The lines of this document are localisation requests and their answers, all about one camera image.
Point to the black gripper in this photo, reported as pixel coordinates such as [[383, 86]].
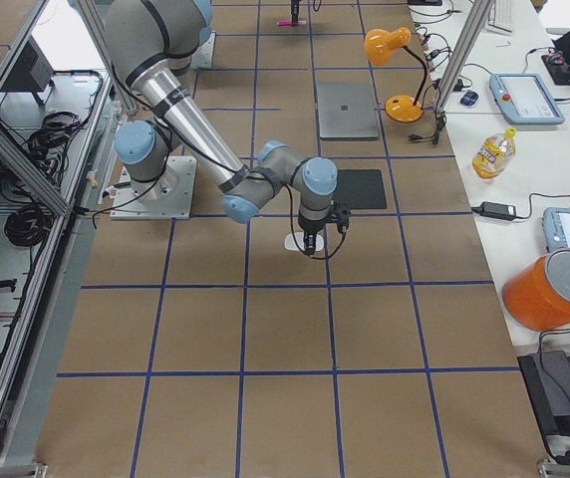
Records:
[[295, 6], [309, 230]]

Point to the white computer mouse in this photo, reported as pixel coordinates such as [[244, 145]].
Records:
[[294, 241]]

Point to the pink marker pen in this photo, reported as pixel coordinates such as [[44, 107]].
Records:
[[291, 23]]

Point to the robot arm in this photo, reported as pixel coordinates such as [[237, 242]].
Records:
[[150, 43]]

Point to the black mousepad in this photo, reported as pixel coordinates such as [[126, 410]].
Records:
[[361, 189]]

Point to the silver laptop notebook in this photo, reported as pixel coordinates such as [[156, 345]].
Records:
[[346, 111]]

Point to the orange desk lamp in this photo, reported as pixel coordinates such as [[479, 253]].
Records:
[[380, 46]]

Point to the black power adapter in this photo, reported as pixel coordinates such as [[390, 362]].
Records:
[[495, 210]]

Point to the dark blue pouch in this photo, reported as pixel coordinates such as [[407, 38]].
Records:
[[469, 99]]

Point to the yellow juice bottle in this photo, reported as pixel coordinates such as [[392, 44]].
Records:
[[495, 153]]

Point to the white keyboard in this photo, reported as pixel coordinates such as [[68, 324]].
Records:
[[500, 19]]

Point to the orange cylinder container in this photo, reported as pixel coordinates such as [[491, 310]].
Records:
[[538, 297]]

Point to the blue teach pendant far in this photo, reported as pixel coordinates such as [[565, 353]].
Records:
[[523, 99]]

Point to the black box on floor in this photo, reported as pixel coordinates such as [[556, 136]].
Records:
[[547, 380]]

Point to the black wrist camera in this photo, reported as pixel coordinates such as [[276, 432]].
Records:
[[340, 216]]

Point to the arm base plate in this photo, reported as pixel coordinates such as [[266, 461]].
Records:
[[171, 197], [202, 59]]

